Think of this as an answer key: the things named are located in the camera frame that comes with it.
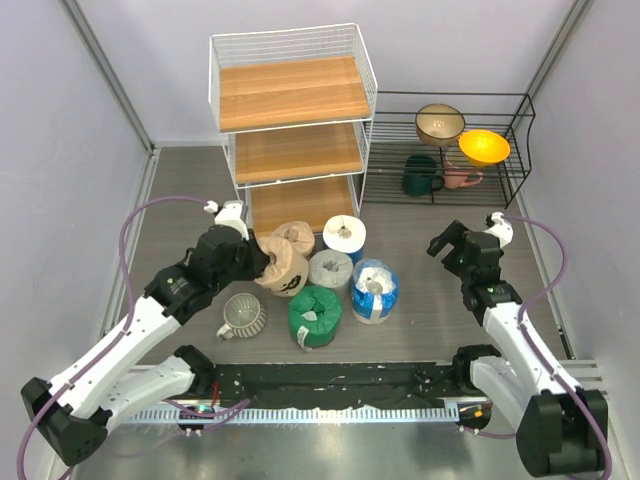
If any brown paper roll with cartoon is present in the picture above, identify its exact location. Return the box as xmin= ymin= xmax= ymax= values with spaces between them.
xmin=254 ymin=236 xmax=309 ymax=297

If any white roll blue wrapper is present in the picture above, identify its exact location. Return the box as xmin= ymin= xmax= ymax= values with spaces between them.
xmin=322 ymin=215 xmax=367 ymax=264

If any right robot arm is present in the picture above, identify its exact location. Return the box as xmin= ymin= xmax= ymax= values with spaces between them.
xmin=427 ymin=212 xmax=613 ymax=479

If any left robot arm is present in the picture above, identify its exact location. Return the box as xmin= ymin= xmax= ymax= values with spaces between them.
xmin=21 ymin=225 xmax=269 ymax=467

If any grey ribbed mug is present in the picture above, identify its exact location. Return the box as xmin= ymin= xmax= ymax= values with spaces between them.
xmin=216 ymin=293 xmax=267 ymax=340

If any pink mug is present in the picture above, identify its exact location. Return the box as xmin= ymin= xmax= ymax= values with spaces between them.
xmin=443 ymin=148 xmax=484 ymax=190

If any dark green mug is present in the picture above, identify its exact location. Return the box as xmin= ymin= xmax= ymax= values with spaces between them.
xmin=401 ymin=155 xmax=445 ymax=196

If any grey paper towel roll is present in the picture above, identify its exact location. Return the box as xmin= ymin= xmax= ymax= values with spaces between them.
xmin=308 ymin=249 xmax=354 ymax=290

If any green wrapped paper roll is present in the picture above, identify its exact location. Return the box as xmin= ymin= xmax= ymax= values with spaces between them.
xmin=288 ymin=285 xmax=343 ymax=352

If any blue white plastic-wrapped roll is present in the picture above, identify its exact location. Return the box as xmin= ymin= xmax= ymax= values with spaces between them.
xmin=351 ymin=258 xmax=399 ymax=325

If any yellow bowl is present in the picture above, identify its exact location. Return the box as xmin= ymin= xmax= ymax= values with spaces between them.
xmin=458 ymin=129 xmax=511 ymax=167

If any brown glass bowl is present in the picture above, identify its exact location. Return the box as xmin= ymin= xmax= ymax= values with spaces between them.
xmin=415 ymin=104 xmax=466 ymax=147

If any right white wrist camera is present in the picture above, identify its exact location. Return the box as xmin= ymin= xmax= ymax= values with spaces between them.
xmin=484 ymin=212 xmax=514 ymax=248

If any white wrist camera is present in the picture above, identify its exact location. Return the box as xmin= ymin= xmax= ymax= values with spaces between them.
xmin=203 ymin=200 xmax=249 ymax=240
xmin=484 ymin=212 xmax=514 ymax=248

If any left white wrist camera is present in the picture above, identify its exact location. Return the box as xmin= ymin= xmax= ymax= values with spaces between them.
xmin=203 ymin=200 xmax=249 ymax=240

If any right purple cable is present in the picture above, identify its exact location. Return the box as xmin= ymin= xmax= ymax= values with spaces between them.
xmin=459 ymin=212 xmax=614 ymax=480

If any purple cable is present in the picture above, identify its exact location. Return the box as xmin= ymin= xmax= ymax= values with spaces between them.
xmin=459 ymin=212 xmax=614 ymax=480
xmin=16 ymin=195 xmax=251 ymax=480

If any black wire rack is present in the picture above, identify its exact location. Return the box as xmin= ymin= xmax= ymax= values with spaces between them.
xmin=362 ymin=90 xmax=536 ymax=207

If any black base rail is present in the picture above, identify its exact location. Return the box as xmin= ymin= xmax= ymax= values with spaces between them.
xmin=164 ymin=360 xmax=494 ymax=409

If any slotted cable duct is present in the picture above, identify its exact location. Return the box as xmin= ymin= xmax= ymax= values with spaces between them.
xmin=119 ymin=405 xmax=461 ymax=425

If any white wire wooden shelf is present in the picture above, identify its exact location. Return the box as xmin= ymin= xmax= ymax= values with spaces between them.
xmin=208 ymin=23 xmax=378 ymax=235

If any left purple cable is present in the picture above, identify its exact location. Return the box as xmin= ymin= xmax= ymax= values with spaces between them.
xmin=16 ymin=195 xmax=251 ymax=480

